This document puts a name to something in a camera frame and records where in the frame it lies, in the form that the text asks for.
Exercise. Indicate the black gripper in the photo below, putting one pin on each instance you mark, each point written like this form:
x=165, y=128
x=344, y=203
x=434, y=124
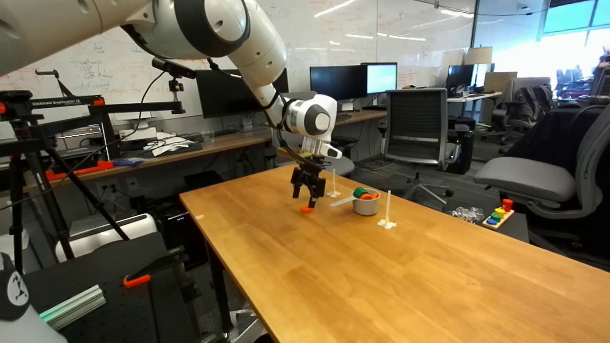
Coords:
x=310, y=172

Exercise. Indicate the grey cup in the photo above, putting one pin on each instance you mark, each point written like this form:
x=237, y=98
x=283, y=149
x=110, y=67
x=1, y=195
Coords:
x=365, y=208

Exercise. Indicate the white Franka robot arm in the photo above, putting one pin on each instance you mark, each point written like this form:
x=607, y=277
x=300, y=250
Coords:
x=222, y=31

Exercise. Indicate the grey office chair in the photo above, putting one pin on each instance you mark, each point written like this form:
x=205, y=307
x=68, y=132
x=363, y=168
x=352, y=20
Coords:
x=525, y=178
x=344, y=166

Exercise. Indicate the long wooden desk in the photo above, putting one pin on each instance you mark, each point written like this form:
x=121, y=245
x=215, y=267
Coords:
x=222, y=144

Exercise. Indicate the black computer monitor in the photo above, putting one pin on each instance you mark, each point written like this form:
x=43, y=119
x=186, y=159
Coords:
x=337, y=84
x=459, y=77

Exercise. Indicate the wide black monitor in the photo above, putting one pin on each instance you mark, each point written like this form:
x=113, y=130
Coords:
x=216, y=102

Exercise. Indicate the black computer tower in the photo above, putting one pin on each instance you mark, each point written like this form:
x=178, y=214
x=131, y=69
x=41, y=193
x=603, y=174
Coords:
x=184, y=235

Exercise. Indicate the black mesh office chair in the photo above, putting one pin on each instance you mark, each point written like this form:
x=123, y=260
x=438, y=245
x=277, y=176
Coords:
x=417, y=124

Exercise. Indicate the black table leg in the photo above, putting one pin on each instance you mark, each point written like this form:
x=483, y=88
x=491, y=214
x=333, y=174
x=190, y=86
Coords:
x=220, y=292

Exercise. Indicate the lit computer monitor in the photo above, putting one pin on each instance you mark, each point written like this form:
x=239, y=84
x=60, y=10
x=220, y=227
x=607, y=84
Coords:
x=382, y=79

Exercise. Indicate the white papers pile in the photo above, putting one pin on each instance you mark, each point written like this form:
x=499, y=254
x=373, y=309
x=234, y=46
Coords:
x=165, y=145

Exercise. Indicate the clear plastic bag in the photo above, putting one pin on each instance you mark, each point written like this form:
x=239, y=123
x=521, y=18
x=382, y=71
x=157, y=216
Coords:
x=470, y=214

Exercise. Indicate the black side stool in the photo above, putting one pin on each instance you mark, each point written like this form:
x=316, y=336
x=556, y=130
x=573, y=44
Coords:
x=470, y=227

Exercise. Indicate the small wooden desk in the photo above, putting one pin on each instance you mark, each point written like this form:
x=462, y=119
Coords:
x=474, y=98

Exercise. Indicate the colourful shape sorter toy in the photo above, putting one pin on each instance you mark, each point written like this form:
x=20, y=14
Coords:
x=499, y=218

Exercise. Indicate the black boom bar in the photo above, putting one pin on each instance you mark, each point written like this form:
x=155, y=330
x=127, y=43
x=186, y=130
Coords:
x=127, y=107

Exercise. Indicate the white rounded box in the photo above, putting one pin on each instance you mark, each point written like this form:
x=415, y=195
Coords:
x=108, y=235

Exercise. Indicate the beige lamp shade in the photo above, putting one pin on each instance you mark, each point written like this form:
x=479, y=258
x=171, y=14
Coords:
x=478, y=56

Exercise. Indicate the black cart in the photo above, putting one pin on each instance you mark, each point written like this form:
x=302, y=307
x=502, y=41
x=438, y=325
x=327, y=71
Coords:
x=96, y=267

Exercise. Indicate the red clamp bar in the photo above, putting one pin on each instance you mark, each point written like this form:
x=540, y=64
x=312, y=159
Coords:
x=83, y=170

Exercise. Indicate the beige chair back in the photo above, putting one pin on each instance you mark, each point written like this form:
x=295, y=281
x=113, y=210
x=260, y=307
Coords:
x=500, y=83

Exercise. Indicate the silver green tube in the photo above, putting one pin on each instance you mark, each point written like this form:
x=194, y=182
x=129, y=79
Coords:
x=77, y=306

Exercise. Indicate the black tripod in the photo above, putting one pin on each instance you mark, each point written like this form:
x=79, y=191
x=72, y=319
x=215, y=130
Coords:
x=30, y=164

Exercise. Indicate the black stereo camera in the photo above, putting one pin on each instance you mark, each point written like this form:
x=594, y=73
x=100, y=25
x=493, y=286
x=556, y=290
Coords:
x=173, y=67

